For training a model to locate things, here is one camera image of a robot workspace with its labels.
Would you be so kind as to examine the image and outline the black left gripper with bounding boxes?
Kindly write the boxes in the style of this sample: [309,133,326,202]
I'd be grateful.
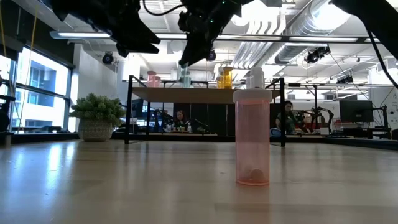
[90,0,161,58]

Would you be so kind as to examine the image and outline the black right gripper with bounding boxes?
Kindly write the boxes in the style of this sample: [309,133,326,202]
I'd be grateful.
[178,0,243,67]

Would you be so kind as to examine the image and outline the small orange pill bottle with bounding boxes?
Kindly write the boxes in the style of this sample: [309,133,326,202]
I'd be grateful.
[223,66,234,90]

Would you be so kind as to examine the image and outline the clear pill bottle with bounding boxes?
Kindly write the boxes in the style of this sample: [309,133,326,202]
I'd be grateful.
[250,67,266,90]

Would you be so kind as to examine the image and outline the long ceiling light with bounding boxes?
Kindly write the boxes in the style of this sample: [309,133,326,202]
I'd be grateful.
[49,30,187,40]
[228,34,388,44]

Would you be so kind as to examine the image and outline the person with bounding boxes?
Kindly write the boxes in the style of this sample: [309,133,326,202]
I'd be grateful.
[172,110,190,131]
[275,100,307,135]

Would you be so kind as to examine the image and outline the green potted plant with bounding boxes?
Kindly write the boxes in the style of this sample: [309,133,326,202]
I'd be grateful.
[68,93,127,143]

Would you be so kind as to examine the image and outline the white cap on table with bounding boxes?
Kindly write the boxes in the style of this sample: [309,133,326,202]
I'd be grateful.
[233,89,273,187]

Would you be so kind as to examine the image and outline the black ceiling spotlights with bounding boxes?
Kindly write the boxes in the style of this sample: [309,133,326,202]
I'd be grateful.
[336,74,354,85]
[303,45,331,65]

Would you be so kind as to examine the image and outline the black computer monitor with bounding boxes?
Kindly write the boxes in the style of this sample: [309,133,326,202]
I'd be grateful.
[338,99,374,123]

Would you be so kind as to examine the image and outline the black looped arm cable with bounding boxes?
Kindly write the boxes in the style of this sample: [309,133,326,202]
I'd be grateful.
[142,0,185,17]

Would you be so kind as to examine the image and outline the wooden shelf black metal frame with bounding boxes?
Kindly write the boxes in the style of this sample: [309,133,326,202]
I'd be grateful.
[124,74,287,147]

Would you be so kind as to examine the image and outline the silver ventilation duct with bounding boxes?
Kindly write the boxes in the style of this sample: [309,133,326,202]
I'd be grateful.
[275,0,358,65]

